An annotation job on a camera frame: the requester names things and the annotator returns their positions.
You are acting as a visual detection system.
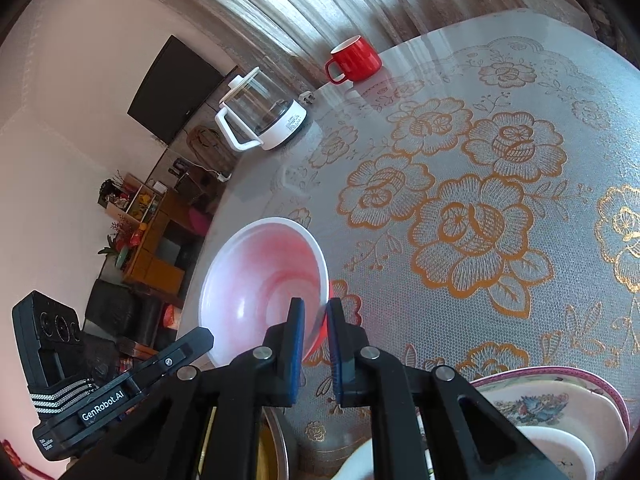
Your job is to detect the wooden sideboard cabinet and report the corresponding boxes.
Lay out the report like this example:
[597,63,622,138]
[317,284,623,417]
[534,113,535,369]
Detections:
[99,174,213,298]

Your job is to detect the red mug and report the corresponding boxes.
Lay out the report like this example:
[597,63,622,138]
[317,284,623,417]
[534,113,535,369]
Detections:
[324,36,383,84]

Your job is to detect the black wall television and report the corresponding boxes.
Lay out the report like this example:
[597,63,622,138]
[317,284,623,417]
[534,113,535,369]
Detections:
[128,36,224,145]

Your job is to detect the red plastic bowl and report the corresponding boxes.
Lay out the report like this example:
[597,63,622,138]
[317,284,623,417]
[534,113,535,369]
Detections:
[198,217,331,366]

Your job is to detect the stainless steel bowl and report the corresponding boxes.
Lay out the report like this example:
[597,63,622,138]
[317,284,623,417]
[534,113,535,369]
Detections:
[262,408,298,479]

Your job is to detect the large purple floral plate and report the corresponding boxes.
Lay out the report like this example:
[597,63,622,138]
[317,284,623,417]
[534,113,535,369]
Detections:
[471,365,634,438]

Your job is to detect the small white rose plate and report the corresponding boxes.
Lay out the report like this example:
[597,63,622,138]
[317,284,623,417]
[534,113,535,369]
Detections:
[328,424,599,480]

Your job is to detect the white plate red characters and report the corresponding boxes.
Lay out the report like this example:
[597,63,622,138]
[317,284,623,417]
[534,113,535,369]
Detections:
[478,380,629,471]

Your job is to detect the white glass electric kettle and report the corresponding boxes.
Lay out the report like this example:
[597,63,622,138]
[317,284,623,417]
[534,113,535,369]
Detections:
[215,67,308,153]

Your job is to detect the yellow plastic bowl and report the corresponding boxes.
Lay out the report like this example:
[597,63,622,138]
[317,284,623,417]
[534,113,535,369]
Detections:
[196,406,279,480]

